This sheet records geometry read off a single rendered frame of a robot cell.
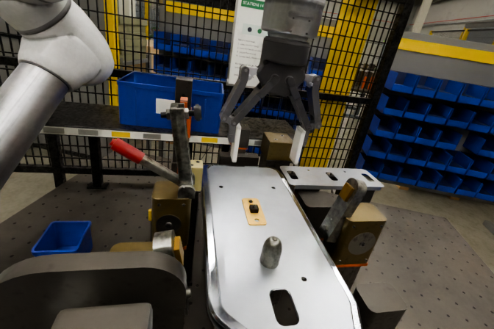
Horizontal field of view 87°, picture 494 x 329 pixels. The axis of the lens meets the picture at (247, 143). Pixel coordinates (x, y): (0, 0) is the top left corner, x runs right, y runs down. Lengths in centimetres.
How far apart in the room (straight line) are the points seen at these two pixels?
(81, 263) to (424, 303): 94
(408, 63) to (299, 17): 185
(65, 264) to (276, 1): 37
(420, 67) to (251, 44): 151
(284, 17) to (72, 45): 49
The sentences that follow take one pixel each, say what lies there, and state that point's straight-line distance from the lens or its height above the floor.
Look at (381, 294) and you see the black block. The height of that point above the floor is 99.
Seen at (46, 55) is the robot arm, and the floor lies 123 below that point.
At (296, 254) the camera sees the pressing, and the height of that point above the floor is 100.
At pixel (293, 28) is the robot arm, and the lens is 41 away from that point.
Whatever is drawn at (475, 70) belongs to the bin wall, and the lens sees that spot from 242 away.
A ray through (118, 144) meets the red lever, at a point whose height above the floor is 114.
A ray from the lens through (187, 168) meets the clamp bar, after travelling 46.
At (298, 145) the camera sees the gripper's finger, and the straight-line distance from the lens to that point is 49.
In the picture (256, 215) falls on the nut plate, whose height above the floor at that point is 100.
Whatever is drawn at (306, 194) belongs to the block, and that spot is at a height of 98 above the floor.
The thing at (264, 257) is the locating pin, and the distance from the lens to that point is 45.
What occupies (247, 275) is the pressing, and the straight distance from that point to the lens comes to 45.
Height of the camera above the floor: 134
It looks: 23 degrees down
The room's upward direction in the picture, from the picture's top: 9 degrees clockwise
